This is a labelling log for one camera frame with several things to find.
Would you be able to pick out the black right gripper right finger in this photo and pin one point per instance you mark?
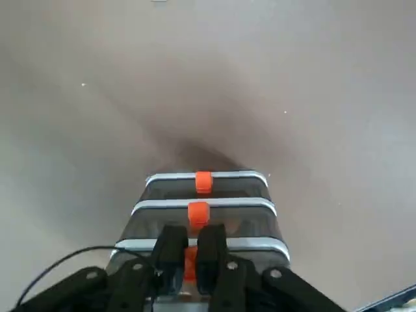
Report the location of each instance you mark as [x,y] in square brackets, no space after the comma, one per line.
[240,286]

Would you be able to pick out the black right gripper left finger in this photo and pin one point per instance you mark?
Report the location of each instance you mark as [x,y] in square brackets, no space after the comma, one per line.
[130,286]

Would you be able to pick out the white three-layer storage box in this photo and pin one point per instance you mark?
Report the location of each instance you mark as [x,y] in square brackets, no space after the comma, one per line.
[240,242]

